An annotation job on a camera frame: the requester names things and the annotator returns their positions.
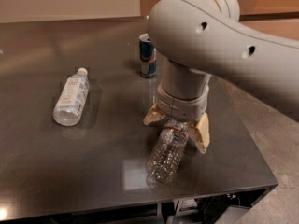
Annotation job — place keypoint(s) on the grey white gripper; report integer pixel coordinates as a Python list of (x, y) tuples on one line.
[(181, 106)]

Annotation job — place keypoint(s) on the clear crinkled water bottle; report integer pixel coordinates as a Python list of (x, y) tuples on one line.
[(166, 155)]

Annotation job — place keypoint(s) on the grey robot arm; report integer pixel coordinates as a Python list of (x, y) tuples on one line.
[(204, 38)]

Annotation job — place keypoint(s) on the white labelled water bottle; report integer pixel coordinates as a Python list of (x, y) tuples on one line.
[(70, 105)]

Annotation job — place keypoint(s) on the blue silver energy drink can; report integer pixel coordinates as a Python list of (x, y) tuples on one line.
[(147, 55)]

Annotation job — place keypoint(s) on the dark equipment under table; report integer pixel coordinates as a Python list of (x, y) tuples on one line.
[(224, 209)]

